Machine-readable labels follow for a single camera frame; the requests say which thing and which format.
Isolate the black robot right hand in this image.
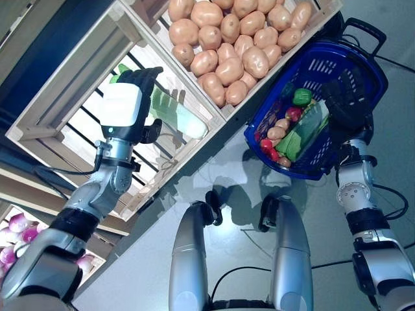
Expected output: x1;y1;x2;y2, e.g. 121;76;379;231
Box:
320;66;377;132

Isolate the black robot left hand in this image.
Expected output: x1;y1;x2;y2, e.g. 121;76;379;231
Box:
100;66;165;145

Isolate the napa cabbage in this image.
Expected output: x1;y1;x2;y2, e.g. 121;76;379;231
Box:
110;63;209;140
275;100;331;161

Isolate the blue plastic shopping basket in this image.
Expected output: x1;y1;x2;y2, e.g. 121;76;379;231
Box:
243;17;390;181

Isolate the green bell pepper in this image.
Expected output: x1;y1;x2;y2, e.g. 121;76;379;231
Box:
292;88;313;106

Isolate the wooden slatted cabbage crate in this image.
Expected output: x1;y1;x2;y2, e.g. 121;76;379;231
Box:
5;0;228;223

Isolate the wooden potato crate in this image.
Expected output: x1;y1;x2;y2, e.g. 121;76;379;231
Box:
129;0;344;119

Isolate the wooden turnip crate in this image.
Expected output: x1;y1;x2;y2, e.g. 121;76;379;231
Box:
0;202;108;288

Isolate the silver robot right leg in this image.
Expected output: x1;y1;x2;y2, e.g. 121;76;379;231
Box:
258;194;314;311

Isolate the silver robot leg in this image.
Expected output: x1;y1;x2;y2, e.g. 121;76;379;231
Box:
168;190;224;311
258;194;314;311

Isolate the silver robot left leg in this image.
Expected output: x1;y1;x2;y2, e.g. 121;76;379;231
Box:
168;190;224;311

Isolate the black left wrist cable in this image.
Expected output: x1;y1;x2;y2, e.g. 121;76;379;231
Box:
34;142;104;178

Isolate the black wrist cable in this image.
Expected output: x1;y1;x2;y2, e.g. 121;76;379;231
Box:
34;142;104;178
372;183;410;221

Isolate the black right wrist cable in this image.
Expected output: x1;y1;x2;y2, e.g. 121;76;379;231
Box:
372;183;410;221

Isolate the wooden display shelf frame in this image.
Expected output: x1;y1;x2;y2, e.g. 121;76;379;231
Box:
0;0;169;237

